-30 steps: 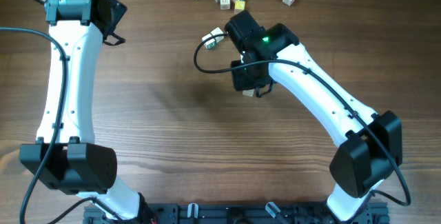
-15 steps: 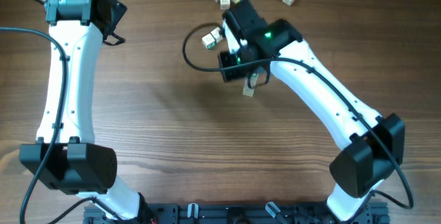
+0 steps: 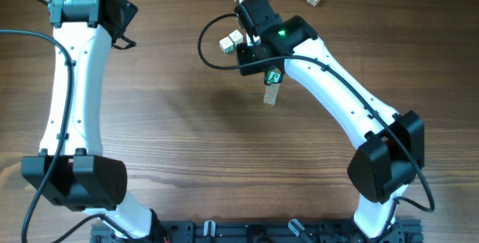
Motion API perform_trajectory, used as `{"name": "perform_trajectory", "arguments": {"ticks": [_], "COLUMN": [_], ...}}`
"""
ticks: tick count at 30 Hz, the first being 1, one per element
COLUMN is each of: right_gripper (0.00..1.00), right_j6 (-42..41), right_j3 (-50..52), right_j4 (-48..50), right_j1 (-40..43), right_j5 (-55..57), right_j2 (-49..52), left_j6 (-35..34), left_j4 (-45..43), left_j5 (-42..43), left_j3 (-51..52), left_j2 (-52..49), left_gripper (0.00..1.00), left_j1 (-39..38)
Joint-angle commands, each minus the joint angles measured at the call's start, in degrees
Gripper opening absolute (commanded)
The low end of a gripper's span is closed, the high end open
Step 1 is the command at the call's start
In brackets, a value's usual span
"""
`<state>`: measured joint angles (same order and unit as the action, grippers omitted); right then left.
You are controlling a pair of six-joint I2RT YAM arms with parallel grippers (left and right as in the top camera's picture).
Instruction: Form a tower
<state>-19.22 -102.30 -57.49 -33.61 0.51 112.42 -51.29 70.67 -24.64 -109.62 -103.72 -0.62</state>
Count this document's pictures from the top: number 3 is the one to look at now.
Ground red letter A block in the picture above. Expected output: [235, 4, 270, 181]
[263, 84, 280, 105]

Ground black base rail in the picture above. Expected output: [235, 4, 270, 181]
[90, 218, 424, 243]

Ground white block green side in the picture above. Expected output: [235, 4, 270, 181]
[219, 37, 234, 54]

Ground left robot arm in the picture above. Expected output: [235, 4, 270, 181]
[21, 0, 168, 242]

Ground white plain wooden block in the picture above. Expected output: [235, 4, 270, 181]
[228, 29, 244, 46]

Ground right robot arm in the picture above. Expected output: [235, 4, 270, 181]
[234, 0, 427, 239]

